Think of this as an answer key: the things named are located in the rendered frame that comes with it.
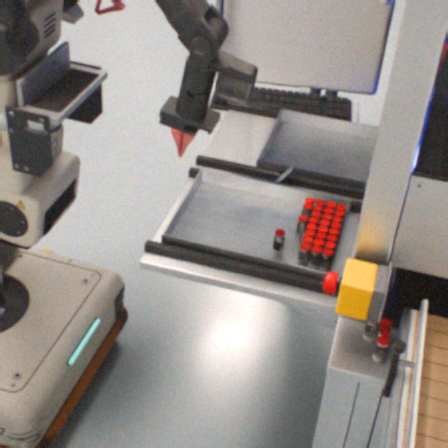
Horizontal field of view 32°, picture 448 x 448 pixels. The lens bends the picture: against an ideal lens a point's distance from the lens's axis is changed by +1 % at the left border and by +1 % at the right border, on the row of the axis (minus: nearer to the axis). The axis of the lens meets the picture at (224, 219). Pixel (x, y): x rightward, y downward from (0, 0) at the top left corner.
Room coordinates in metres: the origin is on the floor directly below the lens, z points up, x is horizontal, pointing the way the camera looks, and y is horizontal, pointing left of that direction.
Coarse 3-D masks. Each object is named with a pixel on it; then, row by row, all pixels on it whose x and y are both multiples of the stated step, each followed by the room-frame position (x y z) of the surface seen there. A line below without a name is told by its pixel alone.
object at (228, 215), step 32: (192, 192) 1.37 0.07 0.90; (224, 192) 1.40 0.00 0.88; (256, 192) 1.41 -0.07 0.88; (288, 192) 1.39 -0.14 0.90; (192, 224) 1.28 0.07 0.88; (224, 224) 1.29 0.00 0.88; (256, 224) 1.30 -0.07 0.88; (288, 224) 1.30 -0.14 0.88; (224, 256) 1.16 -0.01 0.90; (256, 256) 1.15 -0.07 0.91; (288, 256) 1.20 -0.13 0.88
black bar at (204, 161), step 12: (204, 156) 1.52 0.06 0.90; (216, 168) 1.50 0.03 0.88; (228, 168) 1.49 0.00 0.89; (240, 168) 1.48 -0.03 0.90; (252, 168) 1.48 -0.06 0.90; (288, 180) 1.46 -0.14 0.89; (300, 180) 1.45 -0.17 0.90; (312, 180) 1.45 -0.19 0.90; (324, 180) 1.46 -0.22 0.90; (336, 192) 1.43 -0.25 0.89; (348, 192) 1.43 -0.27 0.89; (360, 192) 1.42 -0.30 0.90
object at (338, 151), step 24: (288, 120) 1.74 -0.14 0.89; (312, 120) 1.73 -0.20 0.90; (336, 120) 1.71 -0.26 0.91; (264, 144) 1.57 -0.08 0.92; (288, 144) 1.63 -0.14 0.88; (312, 144) 1.64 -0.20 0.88; (336, 144) 1.65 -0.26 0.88; (360, 144) 1.66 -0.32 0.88; (264, 168) 1.49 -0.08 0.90; (288, 168) 1.48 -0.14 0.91; (312, 168) 1.53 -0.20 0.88; (336, 168) 1.54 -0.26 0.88; (360, 168) 1.55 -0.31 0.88
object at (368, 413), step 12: (384, 312) 1.06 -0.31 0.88; (396, 312) 1.06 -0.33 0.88; (396, 324) 1.03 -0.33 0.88; (360, 384) 1.03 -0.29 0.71; (360, 396) 1.03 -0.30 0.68; (372, 396) 1.02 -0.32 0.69; (360, 408) 1.03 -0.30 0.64; (372, 408) 1.02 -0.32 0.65; (384, 408) 1.02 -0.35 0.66; (360, 420) 1.03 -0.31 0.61; (372, 420) 1.02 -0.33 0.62; (348, 432) 1.03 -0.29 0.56; (360, 432) 1.02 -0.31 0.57; (372, 432) 1.03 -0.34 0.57; (348, 444) 1.03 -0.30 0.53; (360, 444) 1.02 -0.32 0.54; (372, 444) 1.02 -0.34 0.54
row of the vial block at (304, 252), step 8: (320, 200) 1.34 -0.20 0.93; (320, 208) 1.31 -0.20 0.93; (312, 216) 1.28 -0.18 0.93; (320, 216) 1.29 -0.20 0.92; (312, 224) 1.25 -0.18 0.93; (312, 232) 1.22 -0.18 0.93; (304, 240) 1.19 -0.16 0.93; (312, 240) 1.20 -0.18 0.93; (304, 248) 1.17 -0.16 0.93; (304, 256) 1.17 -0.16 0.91; (304, 264) 1.17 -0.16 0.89
